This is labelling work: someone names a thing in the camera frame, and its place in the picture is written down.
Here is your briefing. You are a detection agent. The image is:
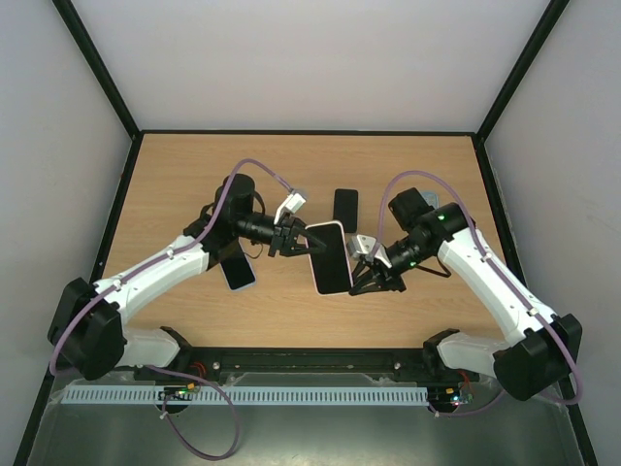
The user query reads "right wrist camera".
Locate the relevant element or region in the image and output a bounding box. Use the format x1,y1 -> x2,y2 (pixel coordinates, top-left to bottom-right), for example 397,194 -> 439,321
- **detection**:
346,234 -> 392,269

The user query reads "white slotted cable duct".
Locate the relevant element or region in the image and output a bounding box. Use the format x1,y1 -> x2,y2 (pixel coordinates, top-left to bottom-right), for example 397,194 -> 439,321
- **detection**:
60,385 -> 428,407

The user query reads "dark blue phone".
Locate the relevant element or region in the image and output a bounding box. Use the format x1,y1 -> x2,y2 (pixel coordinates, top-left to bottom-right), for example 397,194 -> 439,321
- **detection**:
333,188 -> 359,234

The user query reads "black mounting rail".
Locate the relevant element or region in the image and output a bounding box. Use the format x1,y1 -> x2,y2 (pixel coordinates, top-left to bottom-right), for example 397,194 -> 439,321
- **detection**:
133,347 -> 481,383

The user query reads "controller board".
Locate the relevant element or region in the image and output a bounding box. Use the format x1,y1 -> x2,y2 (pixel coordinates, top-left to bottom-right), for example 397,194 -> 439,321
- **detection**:
157,383 -> 201,402
438,386 -> 474,407

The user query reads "phone in blue case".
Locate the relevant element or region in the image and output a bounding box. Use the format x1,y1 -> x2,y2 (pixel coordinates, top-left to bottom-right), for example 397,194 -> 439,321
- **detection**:
220,254 -> 256,291

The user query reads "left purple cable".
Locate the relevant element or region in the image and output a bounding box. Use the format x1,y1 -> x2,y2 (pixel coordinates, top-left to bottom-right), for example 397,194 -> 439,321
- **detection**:
49,158 -> 297,460

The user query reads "black aluminium frame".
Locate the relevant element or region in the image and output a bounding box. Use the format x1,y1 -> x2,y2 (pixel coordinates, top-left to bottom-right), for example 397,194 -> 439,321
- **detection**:
14,0 -> 599,466

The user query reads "left controller board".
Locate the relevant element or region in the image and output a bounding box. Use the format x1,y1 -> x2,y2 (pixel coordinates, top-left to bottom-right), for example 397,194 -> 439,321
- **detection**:
157,383 -> 201,402

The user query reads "right controller board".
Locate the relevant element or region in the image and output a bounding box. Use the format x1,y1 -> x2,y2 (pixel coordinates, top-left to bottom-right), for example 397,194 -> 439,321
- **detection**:
438,386 -> 474,407

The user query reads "black phone white edge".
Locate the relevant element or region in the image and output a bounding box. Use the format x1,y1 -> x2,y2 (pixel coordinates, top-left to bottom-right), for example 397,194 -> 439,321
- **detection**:
308,220 -> 352,295

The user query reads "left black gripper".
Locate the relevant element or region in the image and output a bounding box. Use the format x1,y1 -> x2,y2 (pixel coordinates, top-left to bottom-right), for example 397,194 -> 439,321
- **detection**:
234,212 -> 326,257

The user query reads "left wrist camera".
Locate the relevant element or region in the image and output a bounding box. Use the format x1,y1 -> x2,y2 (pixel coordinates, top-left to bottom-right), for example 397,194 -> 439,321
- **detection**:
274,188 -> 308,224

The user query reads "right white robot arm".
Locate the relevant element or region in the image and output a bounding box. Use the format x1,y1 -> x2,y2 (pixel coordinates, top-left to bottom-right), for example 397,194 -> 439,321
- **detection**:
346,188 -> 582,401

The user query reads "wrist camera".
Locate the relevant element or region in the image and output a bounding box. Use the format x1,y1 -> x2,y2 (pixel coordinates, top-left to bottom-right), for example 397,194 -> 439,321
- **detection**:
346,234 -> 392,269
274,188 -> 308,224

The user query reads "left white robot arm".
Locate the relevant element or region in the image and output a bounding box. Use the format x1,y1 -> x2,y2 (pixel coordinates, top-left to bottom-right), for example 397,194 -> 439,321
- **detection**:
48,174 -> 327,381

